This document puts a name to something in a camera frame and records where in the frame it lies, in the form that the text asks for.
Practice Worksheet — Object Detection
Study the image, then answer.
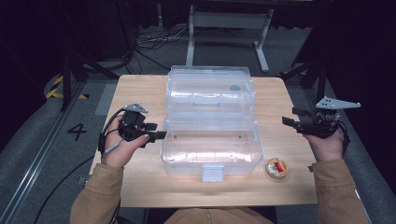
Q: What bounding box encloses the person's left hand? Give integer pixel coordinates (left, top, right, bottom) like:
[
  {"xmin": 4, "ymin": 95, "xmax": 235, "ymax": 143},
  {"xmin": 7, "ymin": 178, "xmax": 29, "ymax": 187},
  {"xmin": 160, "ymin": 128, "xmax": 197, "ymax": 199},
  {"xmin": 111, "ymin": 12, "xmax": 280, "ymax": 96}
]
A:
[{"xmin": 102, "ymin": 115, "xmax": 150, "ymax": 169}]

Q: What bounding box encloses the right hand-held gripper black cable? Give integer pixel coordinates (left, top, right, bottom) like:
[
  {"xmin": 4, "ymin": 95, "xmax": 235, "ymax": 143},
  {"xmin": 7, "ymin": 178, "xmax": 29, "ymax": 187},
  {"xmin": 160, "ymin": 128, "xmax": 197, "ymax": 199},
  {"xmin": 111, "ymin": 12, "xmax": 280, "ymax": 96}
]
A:
[{"xmin": 335, "ymin": 119, "xmax": 351, "ymax": 156}]

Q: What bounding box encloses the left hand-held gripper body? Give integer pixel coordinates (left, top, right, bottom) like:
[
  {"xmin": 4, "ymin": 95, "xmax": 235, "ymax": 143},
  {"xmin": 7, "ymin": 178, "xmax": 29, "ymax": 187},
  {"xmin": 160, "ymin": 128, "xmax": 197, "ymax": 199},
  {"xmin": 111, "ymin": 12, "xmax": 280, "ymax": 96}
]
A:
[{"xmin": 118, "ymin": 103, "xmax": 150, "ymax": 147}]

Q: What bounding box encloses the white metal stand frame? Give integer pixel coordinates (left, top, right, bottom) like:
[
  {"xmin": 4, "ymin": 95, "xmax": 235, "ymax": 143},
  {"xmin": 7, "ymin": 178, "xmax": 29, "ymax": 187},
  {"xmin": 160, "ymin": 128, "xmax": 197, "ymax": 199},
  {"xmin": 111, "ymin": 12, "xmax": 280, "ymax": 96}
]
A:
[{"xmin": 185, "ymin": 4, "xmax": 275, "ymax": 73}]

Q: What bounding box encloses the clear plastic storage box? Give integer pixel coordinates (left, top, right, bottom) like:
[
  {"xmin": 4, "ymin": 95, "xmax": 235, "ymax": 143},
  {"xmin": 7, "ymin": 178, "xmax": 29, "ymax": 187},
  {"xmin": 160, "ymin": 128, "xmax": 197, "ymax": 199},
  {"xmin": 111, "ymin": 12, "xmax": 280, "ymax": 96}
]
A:
[{"xmin": 160, "ymin": 64, "xmax": 264, "ymax": 184}]

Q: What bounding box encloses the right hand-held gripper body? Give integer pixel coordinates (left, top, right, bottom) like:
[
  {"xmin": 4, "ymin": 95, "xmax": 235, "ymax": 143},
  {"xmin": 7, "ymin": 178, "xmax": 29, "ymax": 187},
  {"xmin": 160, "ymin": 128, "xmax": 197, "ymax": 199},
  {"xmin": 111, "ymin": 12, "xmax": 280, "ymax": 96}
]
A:
[{"xmin": 295, "ymin": 96, "xmax": 362, "ymax": 140}]

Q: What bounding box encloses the tangle of floor cables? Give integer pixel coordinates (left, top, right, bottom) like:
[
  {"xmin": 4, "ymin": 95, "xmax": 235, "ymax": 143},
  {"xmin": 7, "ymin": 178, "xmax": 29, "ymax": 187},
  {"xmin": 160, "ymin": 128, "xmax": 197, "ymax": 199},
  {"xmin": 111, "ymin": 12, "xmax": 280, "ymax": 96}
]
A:
[{"xmin": 102, "ymin": 24, "xmax": 191, "ymax": 74}]

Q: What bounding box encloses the person's right hand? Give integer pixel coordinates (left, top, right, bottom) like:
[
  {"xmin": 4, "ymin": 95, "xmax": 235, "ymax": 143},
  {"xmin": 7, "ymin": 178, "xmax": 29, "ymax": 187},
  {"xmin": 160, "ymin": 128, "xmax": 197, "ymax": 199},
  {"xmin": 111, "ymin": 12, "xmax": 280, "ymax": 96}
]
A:
[{"xmin": 304, "ymin": 133, "xmax": 345, "ymax": 162}]

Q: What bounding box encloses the yellow black floor tape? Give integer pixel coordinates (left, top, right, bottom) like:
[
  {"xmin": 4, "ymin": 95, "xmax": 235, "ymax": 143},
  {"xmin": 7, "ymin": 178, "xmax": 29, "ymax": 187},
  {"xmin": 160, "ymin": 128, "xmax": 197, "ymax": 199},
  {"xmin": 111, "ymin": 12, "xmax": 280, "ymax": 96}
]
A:
[{"xmin": 46, "ymin": 75, "xmax": 90, "ymax": 101}]

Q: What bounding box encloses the hand-held gripper black cable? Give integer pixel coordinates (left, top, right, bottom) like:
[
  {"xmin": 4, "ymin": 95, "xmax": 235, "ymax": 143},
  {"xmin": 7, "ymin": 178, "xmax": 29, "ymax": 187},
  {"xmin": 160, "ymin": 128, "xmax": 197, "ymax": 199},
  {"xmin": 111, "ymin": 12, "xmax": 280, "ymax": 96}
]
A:
[
  {"xmin": 32, "ymin": 106, "xmax": 125, "ymax": 224},
  {"xmin": 335, "ymin": 119, "xmax": 351, "ymax": 156}
]

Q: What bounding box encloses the person's torso tan jacket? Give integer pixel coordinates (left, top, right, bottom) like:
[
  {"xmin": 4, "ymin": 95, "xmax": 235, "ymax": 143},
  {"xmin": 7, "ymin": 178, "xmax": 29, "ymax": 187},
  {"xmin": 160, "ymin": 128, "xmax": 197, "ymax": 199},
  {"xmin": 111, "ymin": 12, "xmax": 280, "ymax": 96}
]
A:
[{"xmin": 163, "ymin": 206, "xmax": 278, "ymax": 224}]

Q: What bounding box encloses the black tripod stand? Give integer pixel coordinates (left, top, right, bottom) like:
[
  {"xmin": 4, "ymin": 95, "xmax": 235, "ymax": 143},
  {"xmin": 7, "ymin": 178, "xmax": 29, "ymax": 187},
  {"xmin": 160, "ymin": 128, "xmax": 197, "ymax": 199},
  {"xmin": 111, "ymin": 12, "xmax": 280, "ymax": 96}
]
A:
[
  {"xmin": 277, "ymin": 59, "xmax": 329, "ymax": 104},
  {"xmin": 59, "ymin": 50, "xmax": 120, "ymax": 112}
]

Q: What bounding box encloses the left hand-held gripper black cable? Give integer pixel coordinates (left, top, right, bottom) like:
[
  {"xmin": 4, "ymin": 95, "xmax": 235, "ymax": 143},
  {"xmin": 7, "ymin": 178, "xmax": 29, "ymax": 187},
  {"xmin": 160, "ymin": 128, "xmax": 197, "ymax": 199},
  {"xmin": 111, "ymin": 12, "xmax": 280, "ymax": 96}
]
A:
[{"xmin": 32, "ymin": 106, "xmax": 125, "ymax": 224}]

